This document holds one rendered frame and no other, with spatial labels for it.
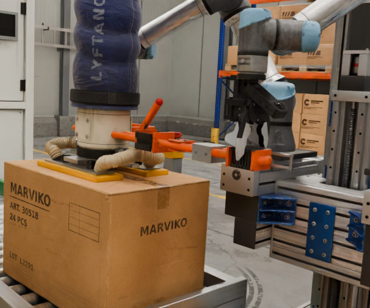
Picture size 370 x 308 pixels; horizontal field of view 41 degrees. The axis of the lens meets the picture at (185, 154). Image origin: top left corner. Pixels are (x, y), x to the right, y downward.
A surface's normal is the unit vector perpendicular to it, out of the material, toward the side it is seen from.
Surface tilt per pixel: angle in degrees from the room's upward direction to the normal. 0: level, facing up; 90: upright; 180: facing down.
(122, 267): 90
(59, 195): 89
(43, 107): 90
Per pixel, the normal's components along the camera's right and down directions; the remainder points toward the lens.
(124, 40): 0.46, -0.17
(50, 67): 0.71, 0.13
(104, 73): 0.08, -0.13
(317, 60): -0.71, 0.06
